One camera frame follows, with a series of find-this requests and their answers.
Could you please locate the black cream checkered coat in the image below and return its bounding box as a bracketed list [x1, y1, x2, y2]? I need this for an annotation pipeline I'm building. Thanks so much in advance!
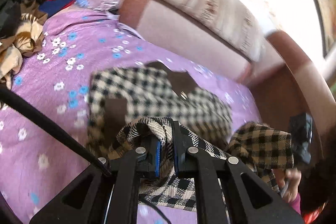
[86, 61, 295, 213]

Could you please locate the striped floral pillow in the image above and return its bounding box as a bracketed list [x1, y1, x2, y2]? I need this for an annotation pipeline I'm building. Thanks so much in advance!
[147, 0, 268, 62]

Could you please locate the black cable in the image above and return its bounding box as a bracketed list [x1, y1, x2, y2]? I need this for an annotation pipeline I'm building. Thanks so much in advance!
[0, 88, 113, 178]

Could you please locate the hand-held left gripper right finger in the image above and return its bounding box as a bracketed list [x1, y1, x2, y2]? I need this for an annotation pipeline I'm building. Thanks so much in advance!
[172, 120, 305, 224]

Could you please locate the blue red cloth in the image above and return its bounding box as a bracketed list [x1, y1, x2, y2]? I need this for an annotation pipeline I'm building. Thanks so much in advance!
[39, 0, 78, 13]

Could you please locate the person's right hand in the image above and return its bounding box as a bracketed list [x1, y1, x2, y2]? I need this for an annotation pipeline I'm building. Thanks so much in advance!
[280, 168, 301, 204]

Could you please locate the brown white patterned cloth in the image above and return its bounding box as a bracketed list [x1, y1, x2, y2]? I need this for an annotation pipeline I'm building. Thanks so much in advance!
[0, 0, 48, 88]

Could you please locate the purple floral bedsheet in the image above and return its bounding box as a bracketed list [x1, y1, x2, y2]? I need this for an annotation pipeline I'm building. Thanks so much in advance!
[0, 0, 263, 224]

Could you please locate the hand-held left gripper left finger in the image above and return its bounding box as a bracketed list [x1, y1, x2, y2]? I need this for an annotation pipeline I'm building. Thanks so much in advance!
[29, 135, 161, 224]

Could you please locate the person's right forearm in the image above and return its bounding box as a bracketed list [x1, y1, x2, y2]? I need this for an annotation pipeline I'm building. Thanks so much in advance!
[288, 158, 333, 217]

